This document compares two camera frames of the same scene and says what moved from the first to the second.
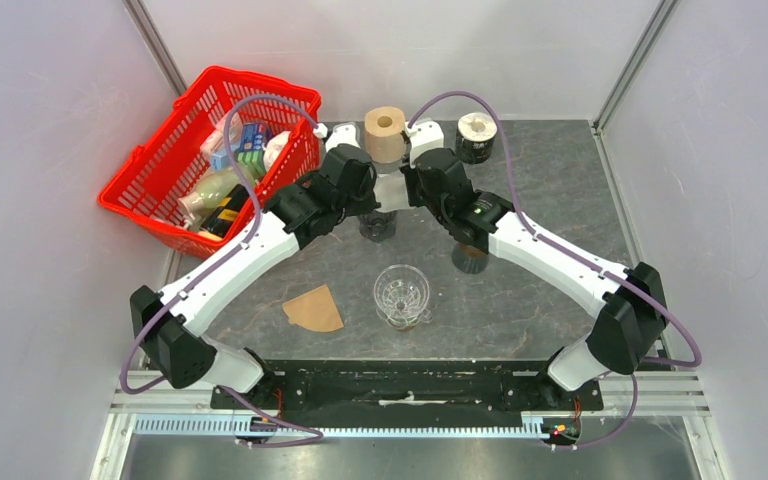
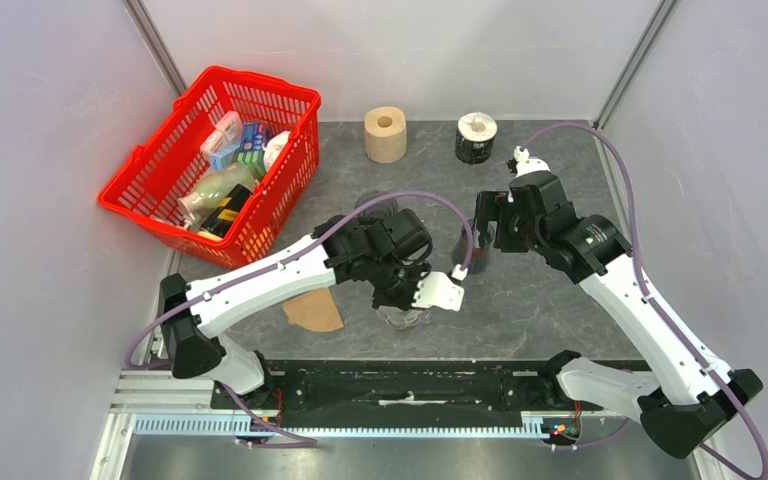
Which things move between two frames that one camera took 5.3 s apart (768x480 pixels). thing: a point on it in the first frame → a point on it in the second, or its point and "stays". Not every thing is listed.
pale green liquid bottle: (213, 188) stays
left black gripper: (369, 202) → (420, 273)
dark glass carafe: (469, 259) stays
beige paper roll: (382, 128) stays
